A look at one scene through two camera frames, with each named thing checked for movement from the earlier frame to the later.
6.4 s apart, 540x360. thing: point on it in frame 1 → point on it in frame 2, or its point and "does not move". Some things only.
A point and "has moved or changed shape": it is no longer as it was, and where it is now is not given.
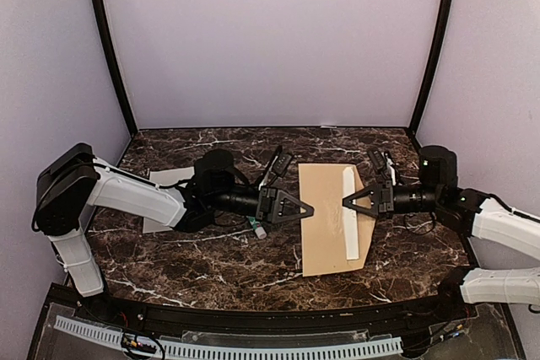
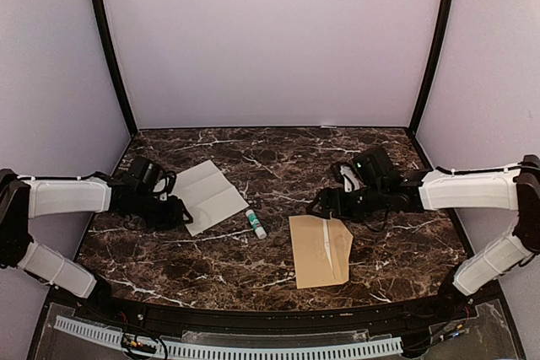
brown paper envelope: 335,238 has moved or changed shape
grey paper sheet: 165,178 has moved or changed shape
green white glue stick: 256,226 does not move
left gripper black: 272,211 → 173,217
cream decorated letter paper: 350,216 → 327,241
